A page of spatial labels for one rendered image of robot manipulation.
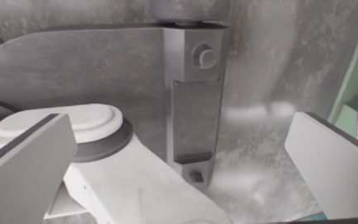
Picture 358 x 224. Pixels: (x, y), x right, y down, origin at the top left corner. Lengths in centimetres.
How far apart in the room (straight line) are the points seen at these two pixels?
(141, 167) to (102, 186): 6
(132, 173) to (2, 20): 53
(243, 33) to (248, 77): 16
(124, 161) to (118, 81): 20
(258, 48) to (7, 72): 69
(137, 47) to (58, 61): 16
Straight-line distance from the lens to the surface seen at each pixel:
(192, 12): 43
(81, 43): 46
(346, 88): 111
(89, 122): 35
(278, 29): 78
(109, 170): 33
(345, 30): 100
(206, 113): 52
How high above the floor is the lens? 61
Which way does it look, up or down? 59 degrees down
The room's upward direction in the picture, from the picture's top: 154 degrees clockwise
